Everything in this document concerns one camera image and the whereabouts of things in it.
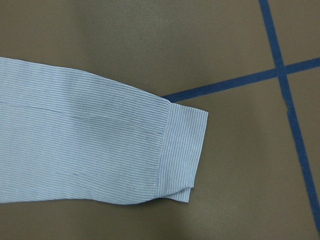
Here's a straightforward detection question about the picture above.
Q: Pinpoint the blue striped button shirt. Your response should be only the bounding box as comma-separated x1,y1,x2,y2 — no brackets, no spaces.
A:
0,57,208,205

